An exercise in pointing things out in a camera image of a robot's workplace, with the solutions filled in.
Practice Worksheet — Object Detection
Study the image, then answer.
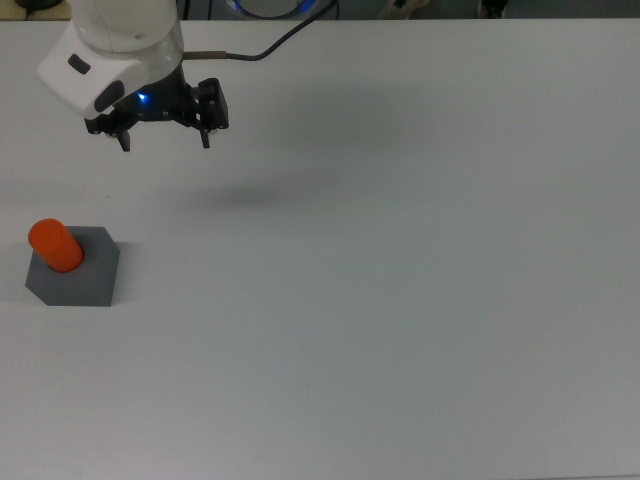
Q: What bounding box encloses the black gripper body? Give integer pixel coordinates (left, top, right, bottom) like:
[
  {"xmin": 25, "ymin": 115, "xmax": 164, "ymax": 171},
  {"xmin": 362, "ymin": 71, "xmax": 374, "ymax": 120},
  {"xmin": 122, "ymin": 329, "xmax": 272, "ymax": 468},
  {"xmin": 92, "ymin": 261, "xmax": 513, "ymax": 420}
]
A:
[{"xmin": 112, "ymin": 64, "xmax": 202, "ymax": 127}]

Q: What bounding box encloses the orange cylinder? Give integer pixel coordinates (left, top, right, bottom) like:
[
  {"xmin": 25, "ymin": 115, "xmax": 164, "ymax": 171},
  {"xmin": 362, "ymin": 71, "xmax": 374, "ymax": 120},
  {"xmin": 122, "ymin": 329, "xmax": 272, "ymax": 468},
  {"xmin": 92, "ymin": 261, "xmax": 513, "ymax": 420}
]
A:
[{"xmin": 27, "ymin": 217, "xmax": 85, "ymax": 275}]

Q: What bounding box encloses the grey block with round hole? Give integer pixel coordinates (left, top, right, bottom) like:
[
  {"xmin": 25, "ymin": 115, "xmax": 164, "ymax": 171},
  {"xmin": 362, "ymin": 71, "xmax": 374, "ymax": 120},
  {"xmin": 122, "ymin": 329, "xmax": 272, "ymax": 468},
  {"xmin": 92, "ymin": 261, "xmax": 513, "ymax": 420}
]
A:
[{"xmin": 24, "ymin": 225, "xmax": 122, "ymax": 307}]

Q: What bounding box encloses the round base with blue light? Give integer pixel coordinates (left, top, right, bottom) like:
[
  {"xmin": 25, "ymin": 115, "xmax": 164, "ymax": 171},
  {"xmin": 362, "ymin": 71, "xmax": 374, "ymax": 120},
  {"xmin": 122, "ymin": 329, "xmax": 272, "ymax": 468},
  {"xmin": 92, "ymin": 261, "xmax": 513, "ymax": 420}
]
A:
[{"xmin": 224, "ymin": 0, "xmax": 317, "ymax": 19}]

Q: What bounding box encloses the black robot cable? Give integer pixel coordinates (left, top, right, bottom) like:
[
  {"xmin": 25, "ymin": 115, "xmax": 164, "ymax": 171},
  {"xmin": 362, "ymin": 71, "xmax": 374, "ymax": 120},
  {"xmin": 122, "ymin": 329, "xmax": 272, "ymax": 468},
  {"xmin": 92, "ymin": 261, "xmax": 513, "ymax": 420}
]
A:
[{"xmin": 182, "ymin": 0, "xmax": 341, "ymax": 64}]

